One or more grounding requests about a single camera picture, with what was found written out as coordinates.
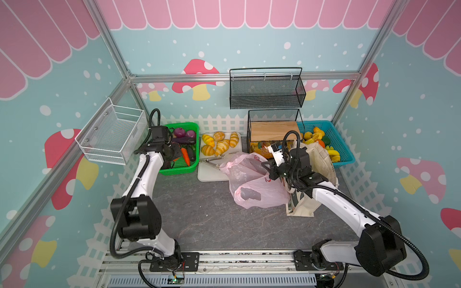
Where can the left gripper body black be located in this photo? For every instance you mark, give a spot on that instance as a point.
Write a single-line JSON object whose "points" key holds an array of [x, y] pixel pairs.
{"points": [[175, 152]]}

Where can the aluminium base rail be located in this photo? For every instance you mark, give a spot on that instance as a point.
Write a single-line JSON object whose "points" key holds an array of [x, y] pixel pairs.
{"points": [[215, 269]]}

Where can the pink plastic grocery bag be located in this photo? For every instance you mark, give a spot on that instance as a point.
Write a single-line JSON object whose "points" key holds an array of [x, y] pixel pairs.
{"points": [[250, 183]]}

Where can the round bread roll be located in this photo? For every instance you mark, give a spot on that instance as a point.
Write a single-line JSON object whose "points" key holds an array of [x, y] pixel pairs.
{"points": [[219, 136]]}

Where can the green plastic basket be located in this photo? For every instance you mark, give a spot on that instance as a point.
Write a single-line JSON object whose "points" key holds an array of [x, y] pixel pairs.
{"points": [[180, 165]]}

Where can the canvas tote bag leaf print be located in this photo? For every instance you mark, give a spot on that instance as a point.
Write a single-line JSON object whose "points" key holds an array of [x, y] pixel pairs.
{"points": [[315, 168]]}

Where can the striped bread roll middle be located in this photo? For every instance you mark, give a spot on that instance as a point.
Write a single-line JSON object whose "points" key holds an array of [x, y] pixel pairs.
{"points": [[222, 146]]}

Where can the purple eggplant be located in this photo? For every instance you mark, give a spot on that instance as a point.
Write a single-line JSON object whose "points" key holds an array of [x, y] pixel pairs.
{"points": [[185, 141]]}

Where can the purple onion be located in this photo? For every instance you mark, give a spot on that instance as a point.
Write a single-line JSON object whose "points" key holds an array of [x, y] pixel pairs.
{"points": [[179, 133], [191, 134]]}

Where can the metal tongs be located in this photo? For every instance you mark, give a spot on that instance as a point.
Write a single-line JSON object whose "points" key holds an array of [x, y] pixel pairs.
{"points": [[216, 162]]}

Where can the bread roll front left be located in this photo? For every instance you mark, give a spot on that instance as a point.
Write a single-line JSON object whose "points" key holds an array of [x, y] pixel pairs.
{"points": [[208, 150]]}

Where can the white bread tray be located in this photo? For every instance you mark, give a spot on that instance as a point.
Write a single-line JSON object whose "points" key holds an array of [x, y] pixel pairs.
{"points": [[207, 173]]}

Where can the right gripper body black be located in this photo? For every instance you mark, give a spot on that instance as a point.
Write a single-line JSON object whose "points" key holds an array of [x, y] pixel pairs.
{"points": [[272, 167]]}

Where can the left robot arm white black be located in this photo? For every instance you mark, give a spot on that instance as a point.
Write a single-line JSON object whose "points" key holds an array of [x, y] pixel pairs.
{"points": [[138, 223]]}

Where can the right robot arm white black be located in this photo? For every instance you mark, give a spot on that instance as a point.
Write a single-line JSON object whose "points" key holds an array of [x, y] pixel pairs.
{"points": [[380, 247]]}

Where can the orange carrot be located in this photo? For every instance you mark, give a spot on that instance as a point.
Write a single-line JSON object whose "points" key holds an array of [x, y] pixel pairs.
{"points": [[185, 156]]}

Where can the black mesh wall basket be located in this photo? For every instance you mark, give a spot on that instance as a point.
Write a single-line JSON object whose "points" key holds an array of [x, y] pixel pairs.
{"points": [[266, 88]]}

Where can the white wire wall basket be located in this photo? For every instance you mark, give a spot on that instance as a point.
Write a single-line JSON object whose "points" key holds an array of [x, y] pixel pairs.
{"points": [[112, 134]]}

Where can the teal plastic basket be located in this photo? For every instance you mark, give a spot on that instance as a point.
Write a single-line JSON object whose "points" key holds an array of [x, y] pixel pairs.
{"points": [[336, 140]]}

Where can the striped bread roll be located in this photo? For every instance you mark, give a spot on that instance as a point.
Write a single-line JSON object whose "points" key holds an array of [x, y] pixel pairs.
{"points": [[222, 146], [208, 140]]}

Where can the black wire shelf rack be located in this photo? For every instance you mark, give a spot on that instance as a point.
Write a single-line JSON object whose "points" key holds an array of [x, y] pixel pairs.
{"points": [[271, 125]]}

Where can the orange yellow candy bag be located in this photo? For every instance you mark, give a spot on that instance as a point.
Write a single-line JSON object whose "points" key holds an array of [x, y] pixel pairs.
{"points": [[261, 148]]}

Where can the striped bread roll left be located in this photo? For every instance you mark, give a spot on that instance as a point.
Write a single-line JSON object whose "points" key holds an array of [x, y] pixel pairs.
{"points": [[208, 140]]}

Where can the yellow banana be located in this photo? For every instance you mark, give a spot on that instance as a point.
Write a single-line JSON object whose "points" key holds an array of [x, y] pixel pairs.
{"points": [[334, 155]]}

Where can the orange fruit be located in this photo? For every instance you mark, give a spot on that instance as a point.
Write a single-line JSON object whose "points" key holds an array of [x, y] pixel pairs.
{"points": [[322, 143]]}

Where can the long bread roll right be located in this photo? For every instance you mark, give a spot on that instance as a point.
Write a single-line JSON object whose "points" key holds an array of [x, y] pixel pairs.
{"points": [[234, 139]]}

